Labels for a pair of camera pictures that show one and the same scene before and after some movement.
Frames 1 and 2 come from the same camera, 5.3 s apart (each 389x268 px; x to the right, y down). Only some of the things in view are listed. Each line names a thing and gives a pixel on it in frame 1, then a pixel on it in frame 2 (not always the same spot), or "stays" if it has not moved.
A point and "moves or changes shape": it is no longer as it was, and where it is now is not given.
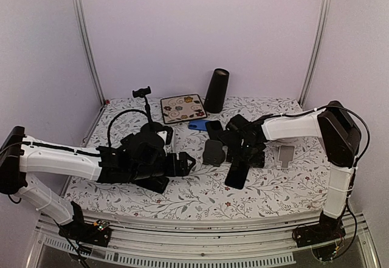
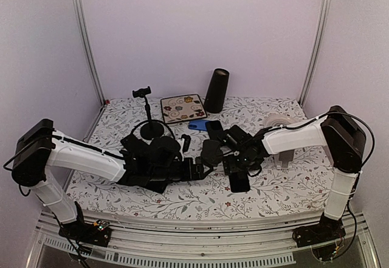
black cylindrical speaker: (217, 91) stays
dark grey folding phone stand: (213, 152) stays
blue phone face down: (198, 124) stays
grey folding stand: (285, 155) stays
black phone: (237, 174) moves or changes shape
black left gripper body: (172, 171) → (188, 174)
